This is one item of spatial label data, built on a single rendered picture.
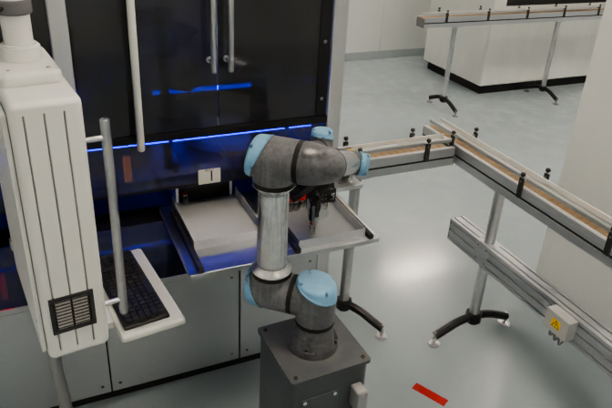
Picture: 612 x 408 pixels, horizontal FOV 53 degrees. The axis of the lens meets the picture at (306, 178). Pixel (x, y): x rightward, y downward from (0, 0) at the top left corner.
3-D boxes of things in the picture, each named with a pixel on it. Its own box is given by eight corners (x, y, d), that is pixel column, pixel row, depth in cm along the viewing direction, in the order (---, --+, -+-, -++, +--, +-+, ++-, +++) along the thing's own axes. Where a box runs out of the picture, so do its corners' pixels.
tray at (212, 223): (171, 204, 236) (170, 196, 235) (236, 194, 246) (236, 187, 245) (194, 249, 209) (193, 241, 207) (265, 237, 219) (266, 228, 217)
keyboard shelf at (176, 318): (60, 273, 210) (59, 267, 209) (140, 252, 224) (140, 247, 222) (94, 354, 176) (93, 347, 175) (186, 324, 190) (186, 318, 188)
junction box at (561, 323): (542, 323, 249) (546, 306, 245) (551, 321, 251) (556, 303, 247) (564, 342, 240) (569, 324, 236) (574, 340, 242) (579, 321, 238)
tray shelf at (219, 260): (158, 210, 235) (158, 206, 234) (323, 185, 262) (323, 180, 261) (189, 280, 196) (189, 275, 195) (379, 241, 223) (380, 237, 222)
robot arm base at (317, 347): (347, 352, 180) (350, 325, 176) (300, 366, 174) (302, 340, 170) (323, 321, 192) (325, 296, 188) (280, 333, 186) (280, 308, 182)
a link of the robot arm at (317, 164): (342, 147, 149) (373, 147, 197) (300, 140, 152) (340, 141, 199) (335, 194, 151) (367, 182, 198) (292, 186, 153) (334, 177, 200)
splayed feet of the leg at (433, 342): (423, 340, 305) (427, 318, 299) (503, 317, 324) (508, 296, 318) (433, 351, 298) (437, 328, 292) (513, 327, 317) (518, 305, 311)
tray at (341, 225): (265, 204, 240) (265, 196, 238) (325, 194, 250) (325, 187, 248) (298, 249, 212) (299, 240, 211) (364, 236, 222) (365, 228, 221)
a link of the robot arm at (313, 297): (329, 334, 172) (332, 295, 166) (284, 323, 176) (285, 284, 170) (340, 309, 183) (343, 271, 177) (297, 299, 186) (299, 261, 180)
